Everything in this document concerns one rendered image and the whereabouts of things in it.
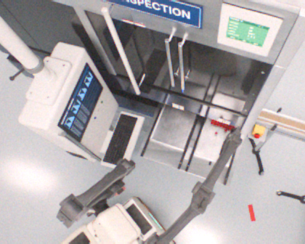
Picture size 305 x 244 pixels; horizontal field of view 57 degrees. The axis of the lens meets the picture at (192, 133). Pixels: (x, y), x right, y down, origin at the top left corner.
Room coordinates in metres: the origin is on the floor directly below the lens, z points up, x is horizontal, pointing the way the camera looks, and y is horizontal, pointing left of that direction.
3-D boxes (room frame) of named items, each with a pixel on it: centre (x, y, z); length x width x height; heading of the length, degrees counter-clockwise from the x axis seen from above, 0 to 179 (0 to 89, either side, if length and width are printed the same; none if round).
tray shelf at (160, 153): (0.60, -0.01, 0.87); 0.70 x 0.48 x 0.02; 71
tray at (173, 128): (0.73, 0.13, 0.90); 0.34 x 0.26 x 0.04; 161
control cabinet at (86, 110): (0.71, 0.74, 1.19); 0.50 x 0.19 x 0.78; 164
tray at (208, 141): (0.62, -0.19, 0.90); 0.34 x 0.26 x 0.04; 161
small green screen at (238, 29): (0.70, -0.21, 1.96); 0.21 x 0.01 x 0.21; 71
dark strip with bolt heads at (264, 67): (0.67, -0.32, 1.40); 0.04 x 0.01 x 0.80; 71
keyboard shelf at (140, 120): (0.64, 0.57, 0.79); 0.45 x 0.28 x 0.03; 164
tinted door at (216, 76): (0.74, -0.15, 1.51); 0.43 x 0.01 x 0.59; 71
